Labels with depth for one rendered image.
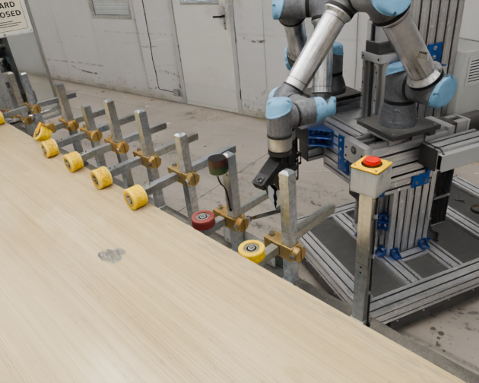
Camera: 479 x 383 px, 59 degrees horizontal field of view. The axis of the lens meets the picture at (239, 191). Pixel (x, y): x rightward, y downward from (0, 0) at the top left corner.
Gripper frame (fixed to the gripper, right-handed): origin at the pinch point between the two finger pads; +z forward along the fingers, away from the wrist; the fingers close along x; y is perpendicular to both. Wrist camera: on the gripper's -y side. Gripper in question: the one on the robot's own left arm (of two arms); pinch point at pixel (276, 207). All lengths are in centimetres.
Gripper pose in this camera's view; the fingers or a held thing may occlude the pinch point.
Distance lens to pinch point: 138.1
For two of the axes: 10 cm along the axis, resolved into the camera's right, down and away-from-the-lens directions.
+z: 0.6, 8.7, 4.8
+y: 6.8, -3.9, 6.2
